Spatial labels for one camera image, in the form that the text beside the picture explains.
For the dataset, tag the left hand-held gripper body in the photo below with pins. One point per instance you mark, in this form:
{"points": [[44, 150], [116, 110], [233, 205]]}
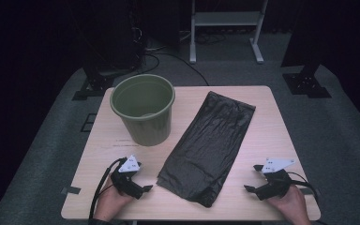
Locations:
{"points": [[125, 182]]}

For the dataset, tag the person's right hand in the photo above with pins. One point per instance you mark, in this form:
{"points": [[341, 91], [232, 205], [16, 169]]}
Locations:
{"points": [[290, 206]]}

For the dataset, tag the black garbage bag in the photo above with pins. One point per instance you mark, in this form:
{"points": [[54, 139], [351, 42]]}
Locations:
{"points": [[206, 146]]}

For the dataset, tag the black stand with base plate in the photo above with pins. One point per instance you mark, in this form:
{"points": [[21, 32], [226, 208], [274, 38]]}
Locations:
{"points": [[307, 84], [95, 82]]}

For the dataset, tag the person's left hand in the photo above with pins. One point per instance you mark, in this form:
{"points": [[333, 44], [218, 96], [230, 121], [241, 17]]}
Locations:
{"points": [[109, 204]]}

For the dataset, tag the grey tape piece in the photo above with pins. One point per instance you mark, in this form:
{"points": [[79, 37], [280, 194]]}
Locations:
{"points": [[71, 190], [309, 191]]}

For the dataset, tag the white metal stand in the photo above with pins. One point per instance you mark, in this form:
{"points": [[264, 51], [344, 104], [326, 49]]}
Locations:
{"points": [[228, 18]]}

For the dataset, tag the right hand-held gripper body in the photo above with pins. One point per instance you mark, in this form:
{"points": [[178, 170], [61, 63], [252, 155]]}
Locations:
{"points": [[275, 184]]}

